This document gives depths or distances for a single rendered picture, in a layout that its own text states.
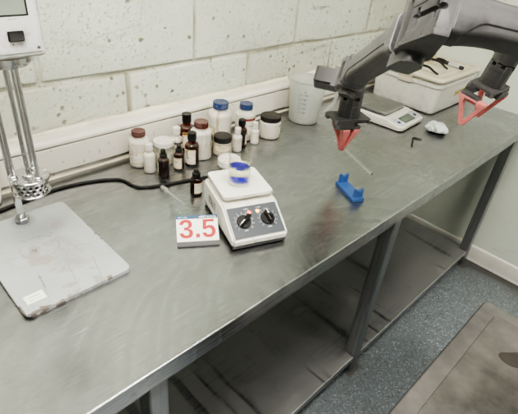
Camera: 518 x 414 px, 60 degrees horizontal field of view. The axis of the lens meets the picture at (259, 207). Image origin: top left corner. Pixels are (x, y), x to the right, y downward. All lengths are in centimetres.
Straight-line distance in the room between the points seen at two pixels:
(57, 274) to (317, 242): 54
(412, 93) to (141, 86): 108
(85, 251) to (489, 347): 113
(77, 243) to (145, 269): 16
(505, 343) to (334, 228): 70
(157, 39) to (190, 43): 11
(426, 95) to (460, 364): 101
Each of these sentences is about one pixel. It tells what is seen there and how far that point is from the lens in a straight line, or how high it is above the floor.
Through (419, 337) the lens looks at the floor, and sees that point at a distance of 197.
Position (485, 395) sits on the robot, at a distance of 138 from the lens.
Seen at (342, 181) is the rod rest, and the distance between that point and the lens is 125.
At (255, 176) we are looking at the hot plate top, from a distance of 105.
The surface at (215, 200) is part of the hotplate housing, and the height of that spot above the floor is 81.
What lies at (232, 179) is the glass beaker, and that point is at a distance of 99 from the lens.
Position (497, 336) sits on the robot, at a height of 36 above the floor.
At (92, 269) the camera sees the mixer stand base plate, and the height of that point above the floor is 76.
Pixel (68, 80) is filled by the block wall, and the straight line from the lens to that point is 123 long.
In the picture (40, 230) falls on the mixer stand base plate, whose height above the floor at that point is 76.
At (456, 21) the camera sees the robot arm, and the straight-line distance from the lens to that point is 67.
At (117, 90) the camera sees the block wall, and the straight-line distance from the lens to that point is 129.
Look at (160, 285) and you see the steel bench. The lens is 88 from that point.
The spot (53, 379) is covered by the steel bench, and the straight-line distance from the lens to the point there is 77.
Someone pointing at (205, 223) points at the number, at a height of 78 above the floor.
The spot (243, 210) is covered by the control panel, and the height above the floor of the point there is 81.
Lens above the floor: 135
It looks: 33 degrees down
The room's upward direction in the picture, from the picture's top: 6 degrees clockwise
